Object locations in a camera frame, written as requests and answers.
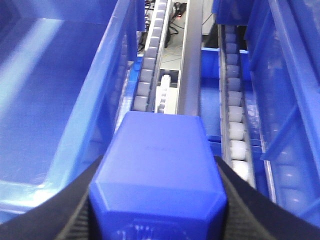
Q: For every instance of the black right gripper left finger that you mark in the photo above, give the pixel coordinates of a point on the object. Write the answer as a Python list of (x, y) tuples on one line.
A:
[(66, 216)]

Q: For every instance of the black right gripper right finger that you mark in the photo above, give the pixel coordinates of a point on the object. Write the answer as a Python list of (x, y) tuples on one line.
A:
[(252, 216)]

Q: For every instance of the blue plastic bottle-shaped part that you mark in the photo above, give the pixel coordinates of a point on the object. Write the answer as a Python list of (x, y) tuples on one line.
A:
[(158, 180)]

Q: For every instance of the metal flow rack shelf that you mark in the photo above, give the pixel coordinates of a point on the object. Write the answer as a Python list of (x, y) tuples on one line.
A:
[(179, 83)]

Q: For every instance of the white roller track right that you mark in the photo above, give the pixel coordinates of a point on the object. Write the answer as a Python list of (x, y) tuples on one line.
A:
[(236, 149)]

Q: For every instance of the white roller track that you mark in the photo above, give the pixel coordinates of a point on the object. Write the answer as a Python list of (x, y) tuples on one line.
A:
[(145, 92), (236, 149)]

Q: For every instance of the white roller track left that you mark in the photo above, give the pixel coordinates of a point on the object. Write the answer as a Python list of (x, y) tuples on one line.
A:
[(145, 92)]

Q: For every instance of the blue plastic target bin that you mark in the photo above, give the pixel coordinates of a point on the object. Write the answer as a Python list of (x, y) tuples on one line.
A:
[(63, 65)]

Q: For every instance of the blue plastic bin right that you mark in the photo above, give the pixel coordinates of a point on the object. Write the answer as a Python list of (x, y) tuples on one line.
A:
[(279, 43)]

